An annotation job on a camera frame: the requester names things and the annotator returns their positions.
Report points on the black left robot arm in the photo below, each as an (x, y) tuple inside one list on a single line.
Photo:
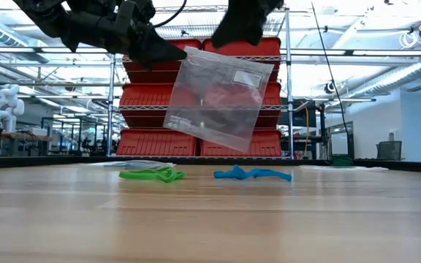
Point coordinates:
[(86, 25)]

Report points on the red plastic bin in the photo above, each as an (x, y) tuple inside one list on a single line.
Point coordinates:
[(274, 109), (272, 47), (141, 95), (269, 146), (152, 144), (141, 76)]

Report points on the white ceiling duct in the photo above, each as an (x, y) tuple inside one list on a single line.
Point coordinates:
[(397, 78)]

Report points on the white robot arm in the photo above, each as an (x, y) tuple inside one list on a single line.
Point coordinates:
[(9, 106)]

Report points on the black stand post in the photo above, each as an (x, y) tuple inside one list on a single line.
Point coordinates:
[(322, 128)]

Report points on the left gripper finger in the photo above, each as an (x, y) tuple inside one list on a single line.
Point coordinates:
[(155, 42), (148, 58)]

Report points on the green rubber band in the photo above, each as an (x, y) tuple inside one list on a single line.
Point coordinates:
[(133, 175), (170, 175), (159, 171)]

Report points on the black monitor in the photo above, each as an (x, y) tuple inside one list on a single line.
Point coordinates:
[(300, 117)]

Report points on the wooden workbench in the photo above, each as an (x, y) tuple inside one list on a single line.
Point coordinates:
[(13, 136)]

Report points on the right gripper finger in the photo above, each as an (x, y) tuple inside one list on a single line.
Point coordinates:
[(256, 29), (230, 27)]

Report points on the grey bin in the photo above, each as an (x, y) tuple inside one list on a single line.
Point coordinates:
[(389, 151)]

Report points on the black aluminium table frame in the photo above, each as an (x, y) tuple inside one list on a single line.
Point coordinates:
[(49, 160)]

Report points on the blue rubber band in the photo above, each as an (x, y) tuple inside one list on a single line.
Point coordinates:
[(280, 176), (258, 172), (232, 173)]

